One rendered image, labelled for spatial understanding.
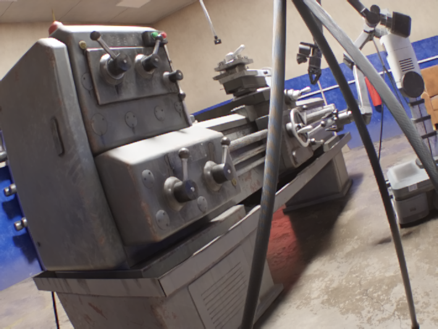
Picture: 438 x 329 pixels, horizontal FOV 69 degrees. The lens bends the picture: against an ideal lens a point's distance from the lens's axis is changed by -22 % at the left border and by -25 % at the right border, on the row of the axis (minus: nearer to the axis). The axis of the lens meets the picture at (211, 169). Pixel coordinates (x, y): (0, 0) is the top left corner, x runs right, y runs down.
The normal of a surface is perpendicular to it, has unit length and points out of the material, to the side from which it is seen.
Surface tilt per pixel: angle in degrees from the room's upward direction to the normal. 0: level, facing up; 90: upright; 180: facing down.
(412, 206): 90
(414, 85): 90
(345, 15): 90
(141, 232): 90
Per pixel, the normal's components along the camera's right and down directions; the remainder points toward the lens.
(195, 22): -0.50, 0.22
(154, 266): 0.81, -0.24
